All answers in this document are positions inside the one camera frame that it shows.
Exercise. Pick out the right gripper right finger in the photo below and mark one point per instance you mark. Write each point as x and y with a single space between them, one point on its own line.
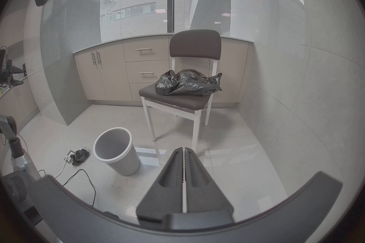
211 199

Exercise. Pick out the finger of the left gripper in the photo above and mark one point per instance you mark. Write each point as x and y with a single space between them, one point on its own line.
16 83
17 70

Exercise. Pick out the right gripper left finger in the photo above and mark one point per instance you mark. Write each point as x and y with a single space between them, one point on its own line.
154 202

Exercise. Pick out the black plastic bag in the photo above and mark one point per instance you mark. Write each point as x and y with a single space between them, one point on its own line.
185 82

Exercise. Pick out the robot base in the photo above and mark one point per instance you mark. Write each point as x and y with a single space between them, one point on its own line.
17 187

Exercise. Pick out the white trash bin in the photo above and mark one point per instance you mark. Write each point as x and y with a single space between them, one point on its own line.
125 159

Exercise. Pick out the crumpled black plastic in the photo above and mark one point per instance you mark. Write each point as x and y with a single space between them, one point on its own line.
79 155

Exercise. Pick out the beige cabinet with drawers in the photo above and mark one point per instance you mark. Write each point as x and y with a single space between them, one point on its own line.
108 76

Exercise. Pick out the dark grey white-legged chair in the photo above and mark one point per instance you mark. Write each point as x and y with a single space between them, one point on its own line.
194 42

